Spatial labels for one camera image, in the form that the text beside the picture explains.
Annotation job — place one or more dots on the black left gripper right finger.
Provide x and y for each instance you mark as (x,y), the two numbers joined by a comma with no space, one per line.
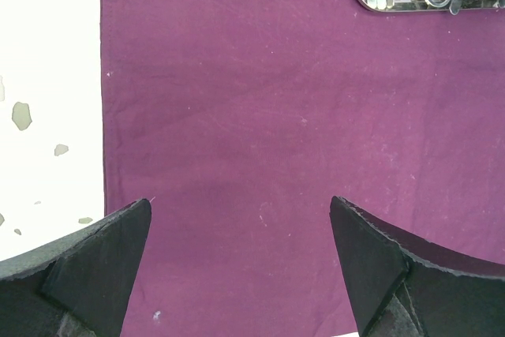
(400,284)

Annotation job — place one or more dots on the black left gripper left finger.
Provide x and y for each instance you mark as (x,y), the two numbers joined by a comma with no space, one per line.
(77,285)

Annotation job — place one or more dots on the purple surgical cloth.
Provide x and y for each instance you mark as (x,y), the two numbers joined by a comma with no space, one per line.
(240,120)

